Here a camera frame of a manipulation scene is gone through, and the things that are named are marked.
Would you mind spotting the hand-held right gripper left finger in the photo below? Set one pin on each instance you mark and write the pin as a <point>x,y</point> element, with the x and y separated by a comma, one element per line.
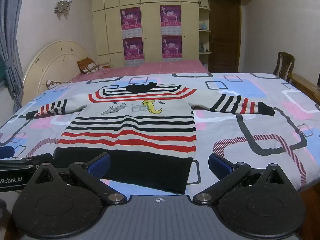
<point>98,166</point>

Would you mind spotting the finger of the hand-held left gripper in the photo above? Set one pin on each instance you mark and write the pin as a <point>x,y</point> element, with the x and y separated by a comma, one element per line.
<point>6,152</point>
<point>37,160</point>

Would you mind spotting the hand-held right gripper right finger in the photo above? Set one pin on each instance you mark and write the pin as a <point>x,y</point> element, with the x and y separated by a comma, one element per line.
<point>220,166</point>

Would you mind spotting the striped knit sweater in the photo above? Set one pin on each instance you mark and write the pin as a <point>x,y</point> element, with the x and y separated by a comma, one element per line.
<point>130,130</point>

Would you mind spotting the printed blanket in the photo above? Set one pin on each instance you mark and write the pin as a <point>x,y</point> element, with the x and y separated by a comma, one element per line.
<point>250,130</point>

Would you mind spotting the brown white patterned pillow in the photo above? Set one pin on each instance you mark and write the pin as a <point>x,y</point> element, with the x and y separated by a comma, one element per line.
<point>56,83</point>

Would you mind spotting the cream round headboard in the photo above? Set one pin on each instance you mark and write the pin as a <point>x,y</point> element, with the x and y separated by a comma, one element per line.
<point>55,62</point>

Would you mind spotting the orange patterned pillow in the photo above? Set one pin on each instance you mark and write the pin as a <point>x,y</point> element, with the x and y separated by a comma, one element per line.
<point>88,66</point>

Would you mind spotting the grey curtain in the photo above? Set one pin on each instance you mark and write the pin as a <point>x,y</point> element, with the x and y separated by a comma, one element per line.
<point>11,42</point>

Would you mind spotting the pink bed sheet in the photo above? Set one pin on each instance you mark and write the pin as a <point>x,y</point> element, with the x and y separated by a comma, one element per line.
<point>162,67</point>

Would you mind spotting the wooden chair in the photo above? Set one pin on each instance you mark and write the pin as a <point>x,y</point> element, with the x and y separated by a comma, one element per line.
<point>283,65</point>

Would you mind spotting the cream corner shelf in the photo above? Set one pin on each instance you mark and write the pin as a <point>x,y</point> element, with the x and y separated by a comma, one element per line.
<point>204,37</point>

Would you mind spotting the brown wooden door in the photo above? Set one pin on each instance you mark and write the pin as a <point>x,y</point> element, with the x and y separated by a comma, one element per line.
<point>223,35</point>

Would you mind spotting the light blue shelf ornament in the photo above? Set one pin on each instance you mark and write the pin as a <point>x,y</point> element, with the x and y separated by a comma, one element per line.
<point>204,26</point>

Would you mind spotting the cream wardrobe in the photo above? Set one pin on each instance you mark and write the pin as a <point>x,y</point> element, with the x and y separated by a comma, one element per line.
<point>150,17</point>

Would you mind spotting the wooden bed frame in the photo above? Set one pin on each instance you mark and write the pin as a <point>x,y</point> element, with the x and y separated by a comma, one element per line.
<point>303,82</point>

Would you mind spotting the purple wall poster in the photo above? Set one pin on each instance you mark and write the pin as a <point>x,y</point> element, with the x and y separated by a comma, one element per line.
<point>171,47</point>
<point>131,20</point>
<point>133,51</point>
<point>170,17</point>

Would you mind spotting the wall lamp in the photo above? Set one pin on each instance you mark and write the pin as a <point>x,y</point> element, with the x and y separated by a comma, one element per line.
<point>62,3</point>

